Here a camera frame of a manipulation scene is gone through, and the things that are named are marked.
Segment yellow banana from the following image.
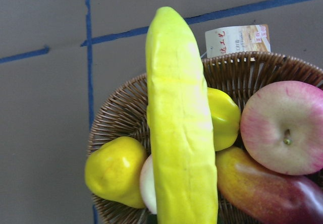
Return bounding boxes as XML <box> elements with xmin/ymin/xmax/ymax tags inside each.
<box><xmin>145</xmin><ymin>7</ymin><xmax>218</xmax><ymax>223</ymax></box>

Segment brown wicker basket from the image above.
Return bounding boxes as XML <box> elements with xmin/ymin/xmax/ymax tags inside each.
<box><xmin>88</xmin><ymin>51</ymin><xmax>322</xmax><ymax>223</ymax></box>

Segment basket paper tag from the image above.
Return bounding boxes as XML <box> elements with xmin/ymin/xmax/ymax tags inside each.
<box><xmin>204</xmin><ymin>24</ymin><xmax>271</xmax><ymax>58</ymax></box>

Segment yellow starfruit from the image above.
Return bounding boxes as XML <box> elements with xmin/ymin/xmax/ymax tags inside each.
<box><xmin>207</xmin><ymin>88</ymin><xmax>241</xmax><ymax>151</ymax></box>

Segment yellow lemon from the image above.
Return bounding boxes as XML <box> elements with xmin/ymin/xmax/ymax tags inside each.
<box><xmin>84</xmin><ymin>136</ymin><xmax>147</xmax><ymax>209</ymax></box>

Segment pink apple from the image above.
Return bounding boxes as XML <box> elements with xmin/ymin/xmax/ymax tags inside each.
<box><xmin>240</xmin><ymin>81</ymin><xmax>322</xmax><ymax>175</ymax></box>

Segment dark purple fruit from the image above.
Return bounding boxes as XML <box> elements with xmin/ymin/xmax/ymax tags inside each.
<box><xmin>216</xmin><ymin>147</ymin><xmax>322</xmax><ymax>223</ymax></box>

